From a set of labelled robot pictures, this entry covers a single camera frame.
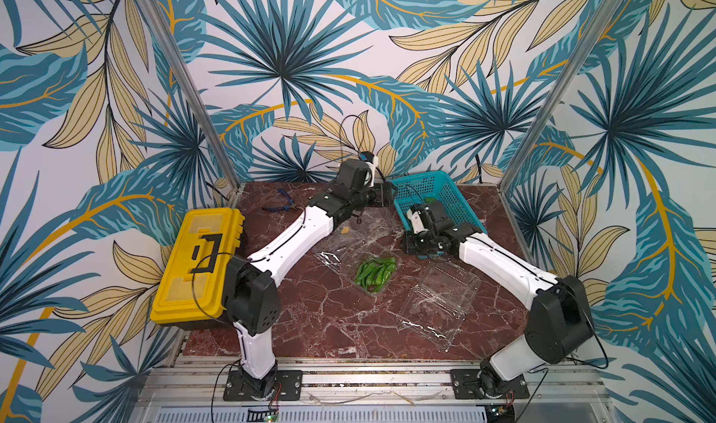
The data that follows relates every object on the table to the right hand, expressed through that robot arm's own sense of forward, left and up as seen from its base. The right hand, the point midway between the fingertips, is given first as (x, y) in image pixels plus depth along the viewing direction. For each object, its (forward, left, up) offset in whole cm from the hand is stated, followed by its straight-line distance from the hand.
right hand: (401, 244), depth 86 cm
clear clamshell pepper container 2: (+3, +11, -11) cm, 16 cm away
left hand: (+8, +5, +15) cm, 17 cm away
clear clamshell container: (-15, -10, -11) cm, 21 cm away
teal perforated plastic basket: (+32, -19, -7) cm, 38 cm away
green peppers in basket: (+28, -17, -11) cm, 35 cm away
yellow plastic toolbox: (-15, +59, +2) cm, 61 cm away
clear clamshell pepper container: (+17, +6, -13) cm, 22 cm away
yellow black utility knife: (+14, +18, -11) cm, 26 cm away
